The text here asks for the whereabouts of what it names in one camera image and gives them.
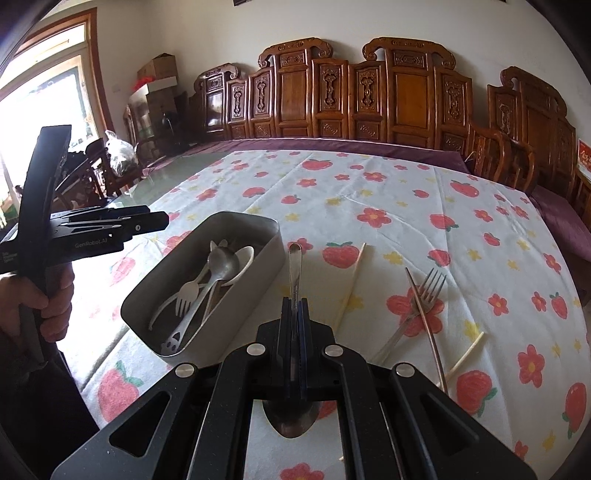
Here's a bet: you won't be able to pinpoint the purple armchair cushion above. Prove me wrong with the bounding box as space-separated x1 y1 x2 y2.
529 185 591 259

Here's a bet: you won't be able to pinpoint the dark wooden dining chair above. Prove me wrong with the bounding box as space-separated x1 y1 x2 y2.
55 138 144 208

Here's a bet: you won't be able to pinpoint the red greeting card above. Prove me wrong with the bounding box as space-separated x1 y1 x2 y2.
576 138 591 178

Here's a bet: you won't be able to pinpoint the long purple bench cushion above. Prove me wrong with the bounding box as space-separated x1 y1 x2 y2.
143 137 478 176

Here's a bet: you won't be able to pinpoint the cream chopstick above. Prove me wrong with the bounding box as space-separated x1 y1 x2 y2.
336 242 367 332
448 331 485 374

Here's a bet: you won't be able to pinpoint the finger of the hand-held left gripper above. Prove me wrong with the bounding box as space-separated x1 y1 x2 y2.
69 211 170 241
51 205 151 223

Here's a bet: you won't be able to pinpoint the carved wooden armchair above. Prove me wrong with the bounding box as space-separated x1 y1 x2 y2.
487 66 591 217

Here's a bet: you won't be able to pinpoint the large cream plastic spoon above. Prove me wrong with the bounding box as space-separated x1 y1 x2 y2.
201 246 256 324

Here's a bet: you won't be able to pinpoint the wooden door frame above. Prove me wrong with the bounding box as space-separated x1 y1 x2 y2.
0 9 112 217

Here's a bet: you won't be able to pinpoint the rectangular metal tin box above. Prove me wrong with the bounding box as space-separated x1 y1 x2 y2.
121 211 283 369

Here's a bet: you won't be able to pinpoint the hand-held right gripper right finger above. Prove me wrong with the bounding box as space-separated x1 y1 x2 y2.
298 299 537 480

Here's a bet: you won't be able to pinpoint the carved wooden sofa bench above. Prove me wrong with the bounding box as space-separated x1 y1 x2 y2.
187 37 536 195

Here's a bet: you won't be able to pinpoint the carved wooden side chair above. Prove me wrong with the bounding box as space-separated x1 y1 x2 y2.
124 104 153 158

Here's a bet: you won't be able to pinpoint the white box with red flowers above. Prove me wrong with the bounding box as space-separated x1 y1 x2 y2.
128 76 178 104

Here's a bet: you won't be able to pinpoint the person's left forearm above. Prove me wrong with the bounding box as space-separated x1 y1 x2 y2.
0 318 109 480

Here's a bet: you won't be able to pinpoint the person's left hand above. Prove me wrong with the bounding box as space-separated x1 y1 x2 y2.
0 264 76 343

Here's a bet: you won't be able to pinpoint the plain metal spoon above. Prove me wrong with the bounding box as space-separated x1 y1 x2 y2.
263 243 324 438

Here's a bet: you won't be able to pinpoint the brown cardboard box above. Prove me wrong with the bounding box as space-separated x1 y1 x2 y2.
137 54 178 84

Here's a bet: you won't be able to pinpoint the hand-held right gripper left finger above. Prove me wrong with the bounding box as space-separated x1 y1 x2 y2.
51 298 296 480

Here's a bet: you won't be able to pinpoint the silver metal fork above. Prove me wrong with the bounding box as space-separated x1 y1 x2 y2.
372 268 448 363

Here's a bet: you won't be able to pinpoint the white plastic fork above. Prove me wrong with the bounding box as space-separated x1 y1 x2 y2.
177 265 213 319

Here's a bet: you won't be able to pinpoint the metal spoon with cutout handle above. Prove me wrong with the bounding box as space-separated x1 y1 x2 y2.
159 249 239 356

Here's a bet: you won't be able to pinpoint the clear plastic bag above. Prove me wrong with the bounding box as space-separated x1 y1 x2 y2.
105 130 139 177

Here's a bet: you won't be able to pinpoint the stacked brown green cartons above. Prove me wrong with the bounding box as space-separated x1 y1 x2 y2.
139 90 188 148

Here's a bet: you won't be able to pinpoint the strawberry flower print tablecloth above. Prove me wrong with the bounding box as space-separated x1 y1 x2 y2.
74 148 583 480

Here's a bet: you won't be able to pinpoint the rose gold metal chopstick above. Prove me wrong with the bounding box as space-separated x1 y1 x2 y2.
405 267 448 395

